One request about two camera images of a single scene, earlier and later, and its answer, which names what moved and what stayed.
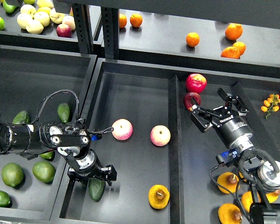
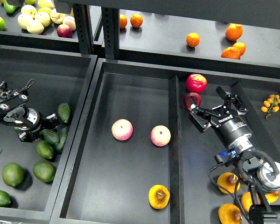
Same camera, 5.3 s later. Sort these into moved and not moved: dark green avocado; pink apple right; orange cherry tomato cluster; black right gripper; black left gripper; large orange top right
Moved: dark green avocado; black left gripper
Not moved: black right gripper; pink apple right; orange cherry tomato cluster; large orange top right
